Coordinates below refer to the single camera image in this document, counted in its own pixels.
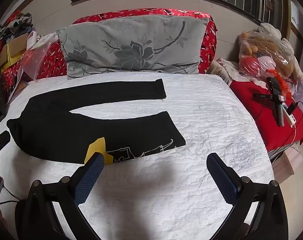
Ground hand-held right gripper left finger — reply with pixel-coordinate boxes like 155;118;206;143
15;152;105;240

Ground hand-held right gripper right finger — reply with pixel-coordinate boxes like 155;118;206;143
207;152;289;240

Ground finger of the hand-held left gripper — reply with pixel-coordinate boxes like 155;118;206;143
0;130;11;167

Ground black pants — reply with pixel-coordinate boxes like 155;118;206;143
6;78;186;165

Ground white quilted bedspread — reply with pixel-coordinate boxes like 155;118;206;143
0;71;276;240

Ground red shiny fabric bundle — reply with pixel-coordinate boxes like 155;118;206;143
1;62;24;100

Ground red cloth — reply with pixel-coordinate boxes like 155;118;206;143
229;77;303;153

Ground beige box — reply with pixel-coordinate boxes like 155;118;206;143
279;147;303;178

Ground white power bank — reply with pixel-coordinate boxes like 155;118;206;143
282;110;297;128

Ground clear plastic bag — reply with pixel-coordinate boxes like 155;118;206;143
21;32;60;80

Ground cardboard box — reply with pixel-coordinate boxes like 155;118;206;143
0;34;29;68

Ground white plastic packet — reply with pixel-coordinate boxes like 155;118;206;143
28;31;38;50

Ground beige floral cushion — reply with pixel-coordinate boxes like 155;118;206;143
212;57;239;85

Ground pile of mixed clothes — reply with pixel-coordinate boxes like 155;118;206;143
0;10;33;43

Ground plastic bag of plush toys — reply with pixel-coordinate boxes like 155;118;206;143
238;30;296;79

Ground red floral quilt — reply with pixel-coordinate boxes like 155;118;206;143
36;8;218;80

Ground grey floral pillow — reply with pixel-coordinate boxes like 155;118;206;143
57;15;210;80

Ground black handheld camera gimbal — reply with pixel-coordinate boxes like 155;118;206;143
253;77;288;127

